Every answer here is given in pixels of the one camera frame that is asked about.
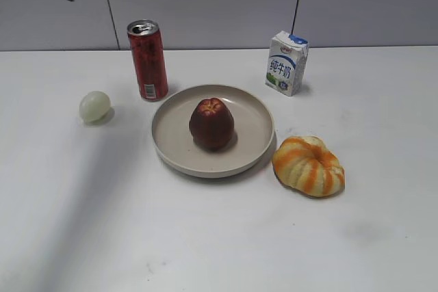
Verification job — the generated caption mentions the dark red apple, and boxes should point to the dark red apple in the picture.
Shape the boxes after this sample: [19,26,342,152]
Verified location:
[189,98,234,150]

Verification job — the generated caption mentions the beige round plate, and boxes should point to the beige round plate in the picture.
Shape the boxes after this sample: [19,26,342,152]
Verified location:
[151,85,276,178]

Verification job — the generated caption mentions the orange striped pumpkin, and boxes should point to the orange striped pumpkin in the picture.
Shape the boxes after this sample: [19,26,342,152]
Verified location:
[272,136,345,198]

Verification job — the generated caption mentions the white milk carton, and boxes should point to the white milk carton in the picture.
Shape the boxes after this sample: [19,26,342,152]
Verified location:
[265,31,309,96]

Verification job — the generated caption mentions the red soda can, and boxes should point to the red soda can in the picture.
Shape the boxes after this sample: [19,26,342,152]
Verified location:
[127,19,168,101]

